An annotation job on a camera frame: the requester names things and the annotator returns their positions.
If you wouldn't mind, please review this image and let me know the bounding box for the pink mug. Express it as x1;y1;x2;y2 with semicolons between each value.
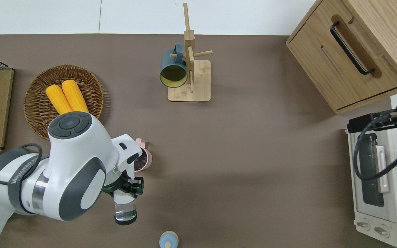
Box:
133;138;153;172

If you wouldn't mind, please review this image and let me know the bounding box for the brown wicker basket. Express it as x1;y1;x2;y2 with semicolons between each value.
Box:
23;64;105;142

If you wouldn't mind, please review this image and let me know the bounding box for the white oven door handle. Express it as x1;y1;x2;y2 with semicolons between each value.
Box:
375;145;391;193

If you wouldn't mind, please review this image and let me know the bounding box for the black camera box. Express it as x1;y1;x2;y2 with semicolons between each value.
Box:
347;113;392;134

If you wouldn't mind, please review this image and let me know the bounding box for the brown table mat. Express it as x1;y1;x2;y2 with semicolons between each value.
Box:
0;33;394;248

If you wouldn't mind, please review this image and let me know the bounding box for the yellow corn cob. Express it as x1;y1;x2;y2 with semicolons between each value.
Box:
62;80;89;113
45;84;73;115

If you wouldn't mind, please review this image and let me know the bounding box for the clear water bottle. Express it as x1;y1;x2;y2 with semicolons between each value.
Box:
113;189;138;226

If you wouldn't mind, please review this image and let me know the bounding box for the light wooden cabinet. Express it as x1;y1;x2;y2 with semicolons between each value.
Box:
286;0;397;115

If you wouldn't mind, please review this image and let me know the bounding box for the dark teal mug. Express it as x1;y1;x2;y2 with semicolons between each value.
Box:
159;43;189;89

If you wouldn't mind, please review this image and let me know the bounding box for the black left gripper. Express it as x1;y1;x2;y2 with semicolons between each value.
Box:
103;170;144;199

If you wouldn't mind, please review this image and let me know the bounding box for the black cabinet handle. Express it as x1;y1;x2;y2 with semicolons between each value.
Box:
329;21;375;75

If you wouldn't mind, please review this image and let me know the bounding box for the black camera cable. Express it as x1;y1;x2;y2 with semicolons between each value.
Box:
353;115;397;182

